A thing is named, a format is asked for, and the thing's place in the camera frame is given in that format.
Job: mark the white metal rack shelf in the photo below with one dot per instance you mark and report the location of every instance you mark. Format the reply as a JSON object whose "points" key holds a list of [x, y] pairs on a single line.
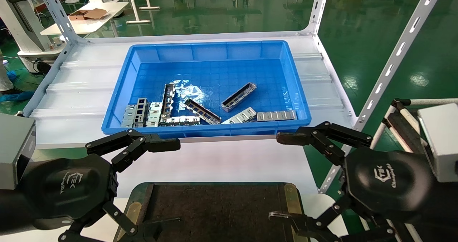
{"points": [[82, 91]]}

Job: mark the flat ribbed metal bracket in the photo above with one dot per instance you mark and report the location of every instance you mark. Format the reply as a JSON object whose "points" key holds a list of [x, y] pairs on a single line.
{"points": [[241, 116]]}

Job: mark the upright metal channel bracket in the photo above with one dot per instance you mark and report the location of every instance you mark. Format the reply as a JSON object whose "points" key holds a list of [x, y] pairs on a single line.
{"points": [[168, 98]]}

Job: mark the white machine base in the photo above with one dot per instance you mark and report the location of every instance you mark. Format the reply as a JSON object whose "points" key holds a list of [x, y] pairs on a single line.
{"points": [[21, 23]]}

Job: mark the black container tray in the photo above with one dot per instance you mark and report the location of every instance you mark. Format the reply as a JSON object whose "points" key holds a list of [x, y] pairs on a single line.
{"points": [[214, 213]]}

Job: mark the white perforated rack post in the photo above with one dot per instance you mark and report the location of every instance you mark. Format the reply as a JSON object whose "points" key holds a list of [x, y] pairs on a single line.
{"points": [[404, 45], [57, 14], [321, 5]]}

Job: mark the open cardboard box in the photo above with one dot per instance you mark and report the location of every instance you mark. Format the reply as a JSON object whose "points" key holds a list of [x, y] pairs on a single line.
{"points": [[93, 13]]}

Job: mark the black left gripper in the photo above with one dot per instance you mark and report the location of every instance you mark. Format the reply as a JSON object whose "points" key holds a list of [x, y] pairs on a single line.
{"points": [[71, 188]]}

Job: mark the blue plastic bin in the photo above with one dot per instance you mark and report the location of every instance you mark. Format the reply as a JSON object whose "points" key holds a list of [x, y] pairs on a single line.
{"points": [[214, 73]]}

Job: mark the dark square-hole metal bracket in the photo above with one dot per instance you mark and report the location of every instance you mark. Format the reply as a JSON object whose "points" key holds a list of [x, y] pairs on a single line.
{"points": [[142, 107]]}

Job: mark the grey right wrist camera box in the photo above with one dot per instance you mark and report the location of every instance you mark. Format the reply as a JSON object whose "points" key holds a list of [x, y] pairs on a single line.
{"points": [[442, 141]]}

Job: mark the dark diagonal metal channel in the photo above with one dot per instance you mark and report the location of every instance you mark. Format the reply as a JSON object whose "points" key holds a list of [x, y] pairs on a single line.
{"points": [[202, 111]]}

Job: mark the light perforated metal plate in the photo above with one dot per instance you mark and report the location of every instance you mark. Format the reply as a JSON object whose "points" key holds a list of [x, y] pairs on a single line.
{"points": [[128, 118]]}

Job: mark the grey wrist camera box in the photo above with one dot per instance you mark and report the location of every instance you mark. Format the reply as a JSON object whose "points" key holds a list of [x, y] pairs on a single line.
{"points": [[16, 149], [442, 141]]}

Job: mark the person in white clothing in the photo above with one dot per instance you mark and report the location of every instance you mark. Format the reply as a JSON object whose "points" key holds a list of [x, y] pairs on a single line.
{"points": [[3, 77]]}

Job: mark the flat grey metal plate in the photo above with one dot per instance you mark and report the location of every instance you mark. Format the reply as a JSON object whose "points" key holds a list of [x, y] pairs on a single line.
{"points": [[275, 115]]}

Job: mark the metal channel part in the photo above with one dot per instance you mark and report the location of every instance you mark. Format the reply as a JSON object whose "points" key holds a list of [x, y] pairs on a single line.
{"points": [[238, 97]]}

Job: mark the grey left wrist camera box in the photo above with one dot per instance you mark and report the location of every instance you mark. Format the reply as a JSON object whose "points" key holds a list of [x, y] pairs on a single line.
{"points": [[16, 149]]}

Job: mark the white table with cardboard box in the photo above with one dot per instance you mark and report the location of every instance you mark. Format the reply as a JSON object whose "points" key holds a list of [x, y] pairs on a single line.
{"points": [[96, 24]]}

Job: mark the white pipe cart frame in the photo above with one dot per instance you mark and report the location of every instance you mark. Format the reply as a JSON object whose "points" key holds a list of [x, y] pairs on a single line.
{"points": [[429, 101]]}

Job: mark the white pedestal table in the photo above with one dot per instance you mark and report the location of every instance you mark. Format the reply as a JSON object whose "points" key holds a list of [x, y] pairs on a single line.
{"points": [[133, 0]]}

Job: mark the blue shoe cover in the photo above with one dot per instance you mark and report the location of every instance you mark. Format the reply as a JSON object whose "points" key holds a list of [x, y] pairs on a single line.
{"points": [[16, 97]]}

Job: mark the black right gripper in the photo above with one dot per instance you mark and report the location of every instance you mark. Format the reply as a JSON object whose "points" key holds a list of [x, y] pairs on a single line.
{"points": [[390, 184]]}

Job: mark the long flat metal bracket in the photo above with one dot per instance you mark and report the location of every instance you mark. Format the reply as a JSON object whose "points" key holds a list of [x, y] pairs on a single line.
{"points": [[179, 120]]}

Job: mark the black cart pad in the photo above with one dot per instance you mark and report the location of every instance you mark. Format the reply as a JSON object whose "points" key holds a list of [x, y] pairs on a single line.
{"points": [[404, 131]]}

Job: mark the light slotted metal bracket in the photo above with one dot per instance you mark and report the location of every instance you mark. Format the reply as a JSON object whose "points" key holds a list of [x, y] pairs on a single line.
{"points": [[154, 115]]}

